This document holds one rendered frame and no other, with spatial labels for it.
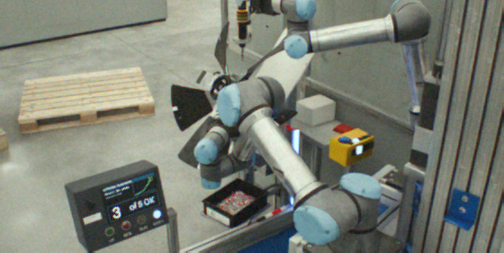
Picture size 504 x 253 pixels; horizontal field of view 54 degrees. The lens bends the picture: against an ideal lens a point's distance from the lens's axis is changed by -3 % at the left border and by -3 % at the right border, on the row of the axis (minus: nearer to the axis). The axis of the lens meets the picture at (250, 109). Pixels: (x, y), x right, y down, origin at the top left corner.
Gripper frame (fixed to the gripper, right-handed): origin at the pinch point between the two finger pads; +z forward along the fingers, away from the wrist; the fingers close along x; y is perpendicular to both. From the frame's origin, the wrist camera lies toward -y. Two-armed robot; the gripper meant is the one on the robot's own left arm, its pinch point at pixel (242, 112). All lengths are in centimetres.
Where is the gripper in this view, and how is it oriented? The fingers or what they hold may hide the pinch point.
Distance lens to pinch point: 201.7
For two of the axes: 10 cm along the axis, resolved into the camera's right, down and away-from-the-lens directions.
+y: -9.5, -0.3, 3.2
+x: 1.0, 9.2, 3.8
